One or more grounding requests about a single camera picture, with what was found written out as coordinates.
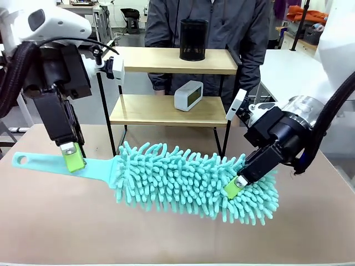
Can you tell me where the person's right forearm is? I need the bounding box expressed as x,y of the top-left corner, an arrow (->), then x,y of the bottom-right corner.
148,72 -> 173,96

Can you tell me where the black plastic stool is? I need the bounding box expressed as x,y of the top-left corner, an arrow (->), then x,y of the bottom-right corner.
120,8 -> 143,35

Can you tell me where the purple garment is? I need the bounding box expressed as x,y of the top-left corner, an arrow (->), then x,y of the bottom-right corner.
273,0 -> 302,18

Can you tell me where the grey metal workbench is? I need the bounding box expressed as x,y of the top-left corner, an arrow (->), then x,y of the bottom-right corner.
59,2 -> 114,45

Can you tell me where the black plastic crate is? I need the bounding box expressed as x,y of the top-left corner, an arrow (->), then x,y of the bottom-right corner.
303,25 -> 323,45

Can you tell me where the person in grey jacket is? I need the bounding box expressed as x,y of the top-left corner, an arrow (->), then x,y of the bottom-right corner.
144,0 -> 271,127

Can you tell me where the white digital clock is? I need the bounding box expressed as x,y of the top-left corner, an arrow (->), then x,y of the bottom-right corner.
174,80 -> 204,112

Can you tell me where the black mesh pen holder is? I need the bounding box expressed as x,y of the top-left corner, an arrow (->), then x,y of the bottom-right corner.
179,19 -> 209,62

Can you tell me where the two-tier wooden black-framed shelf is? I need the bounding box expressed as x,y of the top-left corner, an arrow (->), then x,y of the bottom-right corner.
95,43 -> 244,159

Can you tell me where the black stand pole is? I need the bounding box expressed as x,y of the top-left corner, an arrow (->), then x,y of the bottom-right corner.
289,0 -> 312,52

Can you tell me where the grey folding chair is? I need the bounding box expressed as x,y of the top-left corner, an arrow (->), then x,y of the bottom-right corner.
0,120 -> 18,159

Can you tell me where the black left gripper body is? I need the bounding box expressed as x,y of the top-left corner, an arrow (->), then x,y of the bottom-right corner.
21,44 -> 93,147

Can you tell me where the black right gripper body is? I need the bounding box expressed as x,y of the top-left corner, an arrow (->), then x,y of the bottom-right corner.
237,106 -> 309,186

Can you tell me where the teal microfibre duster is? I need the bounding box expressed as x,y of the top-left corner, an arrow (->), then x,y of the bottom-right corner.
12,140 -> 280,227

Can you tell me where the person's left forearm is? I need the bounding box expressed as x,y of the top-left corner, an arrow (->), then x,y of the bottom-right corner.
240,47 -> 267,93

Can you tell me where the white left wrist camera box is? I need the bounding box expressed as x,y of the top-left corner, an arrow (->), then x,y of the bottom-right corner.
104,57 -> 126,88

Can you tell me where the orange cloth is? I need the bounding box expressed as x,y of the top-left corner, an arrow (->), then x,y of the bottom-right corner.
286,5 -> 329,23

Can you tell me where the white side table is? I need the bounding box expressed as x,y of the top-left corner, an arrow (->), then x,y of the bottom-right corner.
253,49 -> 333,104

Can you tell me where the thin black cable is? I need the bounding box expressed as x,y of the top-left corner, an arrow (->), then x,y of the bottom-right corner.
37,37 -> 120,56

